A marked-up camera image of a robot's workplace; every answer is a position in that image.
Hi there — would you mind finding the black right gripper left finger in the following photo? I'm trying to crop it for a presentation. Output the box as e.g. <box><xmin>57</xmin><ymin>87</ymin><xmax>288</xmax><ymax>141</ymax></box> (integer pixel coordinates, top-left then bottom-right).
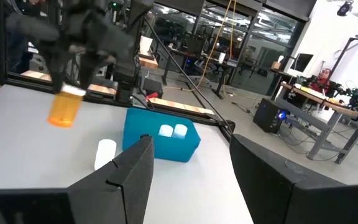
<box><xmin>0</xmin><ymin>134</ymin><xmax>155</xmax><ymax>224</ymax></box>

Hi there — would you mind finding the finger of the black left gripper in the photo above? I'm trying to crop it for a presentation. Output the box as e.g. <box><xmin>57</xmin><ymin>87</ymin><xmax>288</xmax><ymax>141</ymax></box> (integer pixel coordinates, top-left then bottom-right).
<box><xmin>78</xmin><ymin>55</ymin><xmax>116</xmax><ymax>90</ymax></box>
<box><xmin>40</xmin><ymin>45</ymin><xmax>71</xmax><ymax>94</ymax></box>

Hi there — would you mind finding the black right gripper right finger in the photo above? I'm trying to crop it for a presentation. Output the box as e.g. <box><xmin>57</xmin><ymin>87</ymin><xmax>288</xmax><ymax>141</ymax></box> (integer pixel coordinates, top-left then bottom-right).
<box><xmin>229</xmin><ymin>133</ymin><xmax>358</xmax><ymax>224</ymax></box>

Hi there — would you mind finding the orange medicine bottle white cap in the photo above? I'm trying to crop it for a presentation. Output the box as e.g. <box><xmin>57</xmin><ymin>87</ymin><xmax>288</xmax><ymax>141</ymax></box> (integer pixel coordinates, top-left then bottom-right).
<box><xmin>47</xmin><ymin>83</ymin><xmax>87</xmax><ymax>129</ymax></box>

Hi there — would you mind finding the blue plastic bin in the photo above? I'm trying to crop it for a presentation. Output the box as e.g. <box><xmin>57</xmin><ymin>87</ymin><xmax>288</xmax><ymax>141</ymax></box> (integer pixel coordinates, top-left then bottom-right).
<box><xmin>122</xmin><ymin>107</ymin><xmax>201</xmax><ymax>164</ymax></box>

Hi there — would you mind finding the black computer tower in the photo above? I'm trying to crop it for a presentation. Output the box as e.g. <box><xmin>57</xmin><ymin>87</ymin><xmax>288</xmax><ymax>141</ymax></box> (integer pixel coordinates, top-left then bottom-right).
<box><xmin>252</xmin><ymin>98</ymin><xmax>288</xmax><ymax>134</ymax></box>

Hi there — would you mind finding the grey wooden-top workbench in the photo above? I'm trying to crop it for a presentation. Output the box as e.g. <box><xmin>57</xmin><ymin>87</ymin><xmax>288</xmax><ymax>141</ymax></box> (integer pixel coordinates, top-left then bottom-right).
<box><xmin>278</xmin><ymin>81</ymin><xmax>358</xmax><ymax>165</ymax></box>

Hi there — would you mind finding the dark office desk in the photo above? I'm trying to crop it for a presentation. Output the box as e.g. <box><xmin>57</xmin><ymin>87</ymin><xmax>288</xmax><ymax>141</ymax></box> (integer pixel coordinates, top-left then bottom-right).
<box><xmin>163</xmin><ymin>49</ymin><xmax>245</xmax><ymax>100</ymax></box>

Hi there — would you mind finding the black computer monitor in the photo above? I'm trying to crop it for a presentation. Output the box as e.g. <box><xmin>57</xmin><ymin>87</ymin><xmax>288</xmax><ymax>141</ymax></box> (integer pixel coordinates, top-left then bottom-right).
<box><xmin>290</xmin><ymin>53</ymin><xmax>314</xmax><ymax>73</ymax></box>

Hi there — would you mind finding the black angled stand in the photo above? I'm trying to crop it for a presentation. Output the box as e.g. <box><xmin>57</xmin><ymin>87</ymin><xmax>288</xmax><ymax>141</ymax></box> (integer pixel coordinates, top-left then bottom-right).
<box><xmin>323</xmin><ymin>36</ymin><xmax>358</xmax><ymax>94</ymax></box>

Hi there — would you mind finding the yellow hanging cable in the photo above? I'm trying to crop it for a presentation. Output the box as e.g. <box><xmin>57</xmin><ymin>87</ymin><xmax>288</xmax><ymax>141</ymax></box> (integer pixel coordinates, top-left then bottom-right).
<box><xmin>163</xmin><ymin>0</ymin><xmax>239</xmax><ymax>93</ymax></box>

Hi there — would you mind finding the black ceiling-mounted camera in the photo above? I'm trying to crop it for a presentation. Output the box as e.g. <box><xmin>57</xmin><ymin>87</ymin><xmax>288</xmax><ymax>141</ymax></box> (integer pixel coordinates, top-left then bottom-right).
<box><xmin>336</xmin><ymin>0</ymin><xmax>354</xmax><ymax>17</ymax></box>

